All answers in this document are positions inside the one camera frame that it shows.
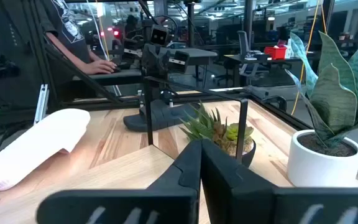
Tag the red box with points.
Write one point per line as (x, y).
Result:
(275, 53)

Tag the black camera box with stripe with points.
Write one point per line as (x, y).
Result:
(179, 62)

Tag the silver metal bracket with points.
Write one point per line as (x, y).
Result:
(41, 102)

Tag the person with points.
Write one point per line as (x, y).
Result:
(70, 31)

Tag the grey office chair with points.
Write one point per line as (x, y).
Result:
(244, 49)

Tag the pink slide sandal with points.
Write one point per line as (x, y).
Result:
(26, 149)

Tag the succulents in dark bowl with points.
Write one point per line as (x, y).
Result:
(210, 127)

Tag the grey background desk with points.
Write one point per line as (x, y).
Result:
(197, 54)

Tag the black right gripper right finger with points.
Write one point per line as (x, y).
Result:
(244, 202)

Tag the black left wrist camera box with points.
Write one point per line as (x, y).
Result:
(158, 35)

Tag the black aluminium table frame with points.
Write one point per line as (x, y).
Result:
(104, 105)

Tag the dark grey desk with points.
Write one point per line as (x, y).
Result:
(117, 77)

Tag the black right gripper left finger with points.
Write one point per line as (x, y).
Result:
(166, 205)

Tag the black computer mouse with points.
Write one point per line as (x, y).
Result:
(117, 70)

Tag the snake plant in white pot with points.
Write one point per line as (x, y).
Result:
(322, 161)

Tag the black background desk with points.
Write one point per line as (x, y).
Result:
(259, 58)

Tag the black slide sandal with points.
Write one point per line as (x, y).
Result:
(160, 116)

